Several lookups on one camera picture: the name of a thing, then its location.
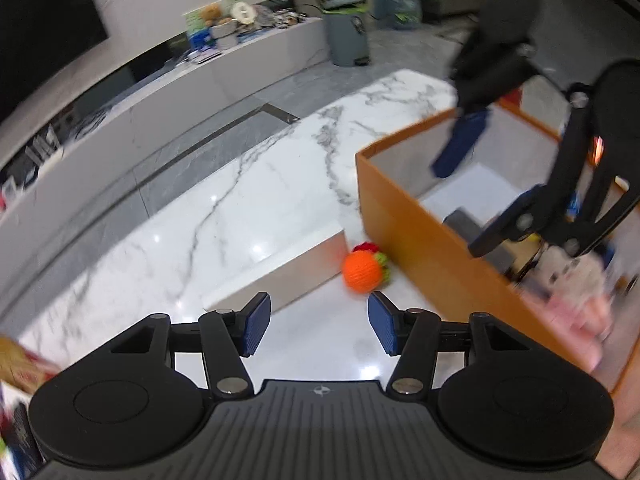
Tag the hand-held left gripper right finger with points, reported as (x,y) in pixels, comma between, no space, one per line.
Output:
(382,324)

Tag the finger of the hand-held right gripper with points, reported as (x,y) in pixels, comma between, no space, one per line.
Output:
(460,145)
(505,232)

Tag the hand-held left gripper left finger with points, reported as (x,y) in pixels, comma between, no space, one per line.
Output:
(257,325)

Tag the grey box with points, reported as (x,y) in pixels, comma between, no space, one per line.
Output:
(470,225)

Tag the orange crochet toy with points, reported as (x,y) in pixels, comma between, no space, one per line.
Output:
(362,272)

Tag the large orange box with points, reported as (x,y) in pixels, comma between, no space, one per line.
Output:
(425,250)

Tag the pink plush toy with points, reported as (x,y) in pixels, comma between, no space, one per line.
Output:
(575,327)

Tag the flat white box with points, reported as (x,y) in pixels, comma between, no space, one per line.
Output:
(280,265)

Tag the blue water jug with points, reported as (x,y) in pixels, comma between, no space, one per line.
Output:
(405,5)

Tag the grey trash bin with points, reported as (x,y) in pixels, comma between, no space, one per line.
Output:
(345,35)

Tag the pile of small trinkets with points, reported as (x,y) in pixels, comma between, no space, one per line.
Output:
(260,27)

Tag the white tv console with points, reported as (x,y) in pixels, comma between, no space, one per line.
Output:
(175,90)

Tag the white round plaque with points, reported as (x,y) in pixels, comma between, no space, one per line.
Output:
(243,11)

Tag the dark art print box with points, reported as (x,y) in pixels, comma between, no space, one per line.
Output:
(20,435)

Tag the brown teddy bear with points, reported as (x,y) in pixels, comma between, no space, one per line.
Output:
(212,12)

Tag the black television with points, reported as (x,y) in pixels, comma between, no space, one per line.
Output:
(40,25)

